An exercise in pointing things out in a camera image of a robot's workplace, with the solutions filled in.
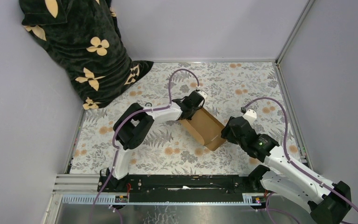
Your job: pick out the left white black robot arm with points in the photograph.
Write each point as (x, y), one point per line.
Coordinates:
(133, 126)

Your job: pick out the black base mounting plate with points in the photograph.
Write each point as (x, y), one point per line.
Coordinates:
(186, 188)

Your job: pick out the aluminium frame rail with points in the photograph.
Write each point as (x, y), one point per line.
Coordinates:
(82, 189)

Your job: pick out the black floral plush blanket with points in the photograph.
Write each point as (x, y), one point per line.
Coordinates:
(83, 37)

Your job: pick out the brown cardboard paper box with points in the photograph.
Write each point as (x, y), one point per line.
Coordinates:
(205, 129)

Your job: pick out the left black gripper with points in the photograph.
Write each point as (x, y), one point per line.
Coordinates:
(194, 108)

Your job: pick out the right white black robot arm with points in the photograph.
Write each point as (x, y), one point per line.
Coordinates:
(326, 202)

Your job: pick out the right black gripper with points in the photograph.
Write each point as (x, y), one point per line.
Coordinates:
(226, 132)

